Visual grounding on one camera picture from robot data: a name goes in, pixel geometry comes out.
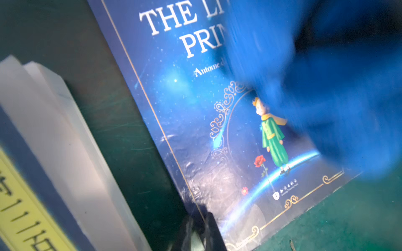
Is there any blue Little Prince book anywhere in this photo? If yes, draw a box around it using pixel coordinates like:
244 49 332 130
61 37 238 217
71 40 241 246
89 1 357 251

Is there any blue cloth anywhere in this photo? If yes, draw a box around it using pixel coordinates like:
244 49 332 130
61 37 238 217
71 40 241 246
225 1 402 179

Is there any purple book yellow label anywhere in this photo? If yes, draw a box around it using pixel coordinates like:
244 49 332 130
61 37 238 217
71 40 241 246
1 55 150 251

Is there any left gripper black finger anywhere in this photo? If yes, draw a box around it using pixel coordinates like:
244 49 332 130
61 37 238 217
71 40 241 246
171 212 227 251

